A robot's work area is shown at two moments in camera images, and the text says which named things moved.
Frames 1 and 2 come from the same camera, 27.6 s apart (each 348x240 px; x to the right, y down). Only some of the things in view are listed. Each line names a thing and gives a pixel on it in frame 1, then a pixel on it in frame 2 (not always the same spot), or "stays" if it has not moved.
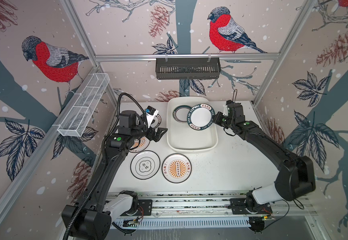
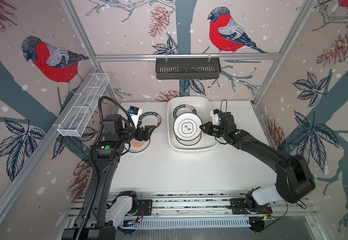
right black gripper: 217,120 → 208,129
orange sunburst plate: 176,168 → 187,143
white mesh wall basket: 77,119 stays
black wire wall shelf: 187,68 stays
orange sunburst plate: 143,143 stays
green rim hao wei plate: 200,116 → 183,108
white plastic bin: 181,137 stays
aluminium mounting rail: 216,204 stays
